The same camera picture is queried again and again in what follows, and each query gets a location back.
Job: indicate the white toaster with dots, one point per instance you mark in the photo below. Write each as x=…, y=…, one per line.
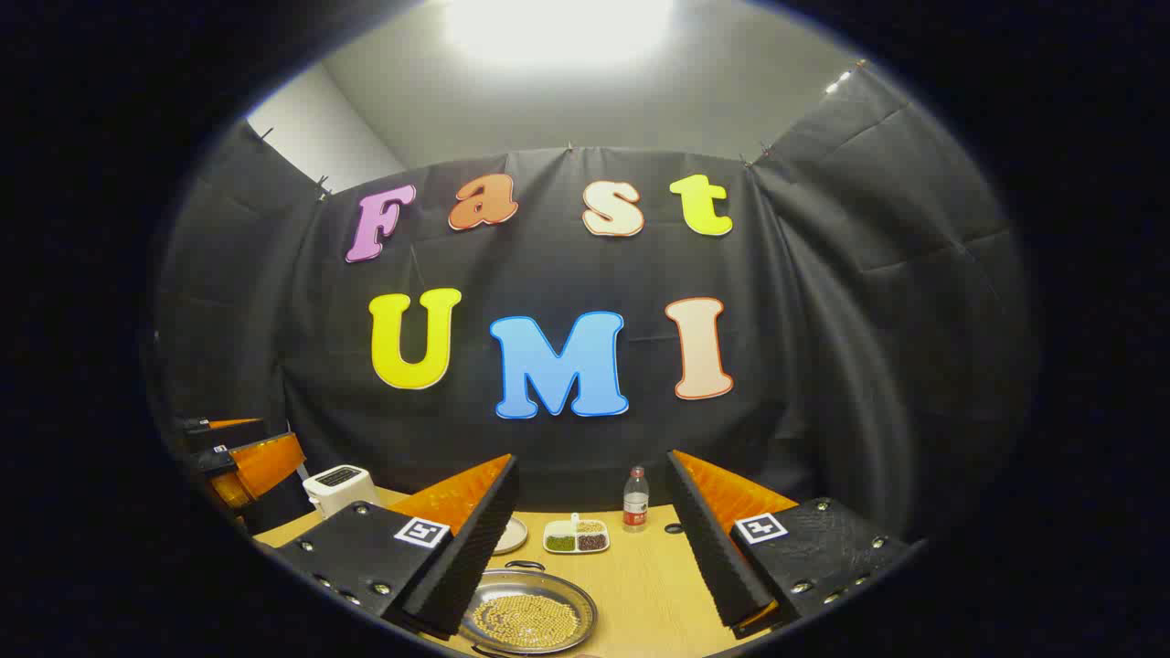
x=338, y=489

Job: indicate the clear water bottle red label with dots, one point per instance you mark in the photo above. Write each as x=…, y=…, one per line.
x=635, y=507

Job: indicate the pile of yellow soybeans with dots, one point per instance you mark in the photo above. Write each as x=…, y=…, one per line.
x=526, y=621

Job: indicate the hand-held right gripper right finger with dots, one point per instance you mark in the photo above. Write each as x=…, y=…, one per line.
x=731, y=576

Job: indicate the white divided bean dish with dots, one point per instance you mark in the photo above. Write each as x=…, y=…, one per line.
x=576, y=539

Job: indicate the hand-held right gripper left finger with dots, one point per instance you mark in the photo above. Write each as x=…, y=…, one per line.
x=430, y=585

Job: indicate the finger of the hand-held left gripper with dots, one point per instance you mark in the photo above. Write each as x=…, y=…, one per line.
x=265, y=461
x=215, y=429

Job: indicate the round white plate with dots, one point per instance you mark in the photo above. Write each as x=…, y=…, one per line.
x=512, y=535

